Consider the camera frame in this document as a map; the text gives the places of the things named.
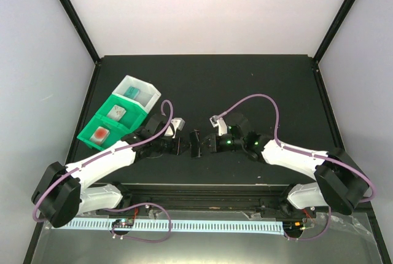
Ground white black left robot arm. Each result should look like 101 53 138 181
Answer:
31 114 189 228

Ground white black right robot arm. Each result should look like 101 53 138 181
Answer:
202 113 369 217

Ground white card in green bin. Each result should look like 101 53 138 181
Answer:
106 105 126 122

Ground teal card in white bin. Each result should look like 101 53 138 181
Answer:
123 86 140 99

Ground red circle card in bin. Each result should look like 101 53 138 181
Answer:
90 126 110 146

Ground white bin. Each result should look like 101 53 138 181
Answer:
112 75 161 114

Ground green bin middle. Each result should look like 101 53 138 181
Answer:
96 94 147 132

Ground green bin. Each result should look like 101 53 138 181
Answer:
96 94 147 132
77 115 128 151

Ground green bin near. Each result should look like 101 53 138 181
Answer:
77 115 128 151

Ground left controller board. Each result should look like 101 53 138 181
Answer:
112 219 134 230

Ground controller board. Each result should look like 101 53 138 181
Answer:
112 219 134 230
282 220 308 232

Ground right controller board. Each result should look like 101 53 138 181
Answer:
282 220 308 232

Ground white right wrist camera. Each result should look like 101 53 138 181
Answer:
209 115 228 136

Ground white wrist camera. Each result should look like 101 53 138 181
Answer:
165 118 185 139
209 115 228 136

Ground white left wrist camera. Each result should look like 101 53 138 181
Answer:
165 118 185 139

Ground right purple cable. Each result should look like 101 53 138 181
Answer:
214 93 377 242

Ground purple cable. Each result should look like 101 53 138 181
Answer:
214 93 377 242
32 100 174 243

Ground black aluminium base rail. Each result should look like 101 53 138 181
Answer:
115 184 315 219

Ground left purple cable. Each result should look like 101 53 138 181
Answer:
32 100 174 243

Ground white slotted cable duct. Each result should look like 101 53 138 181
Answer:
61 218 284 235

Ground black left frame post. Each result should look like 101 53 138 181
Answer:
59 0 100 64

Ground black frame post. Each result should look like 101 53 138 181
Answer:
59 0 100 64
313 0 356 64

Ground black right frame post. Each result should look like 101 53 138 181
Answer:
313 0 356 64

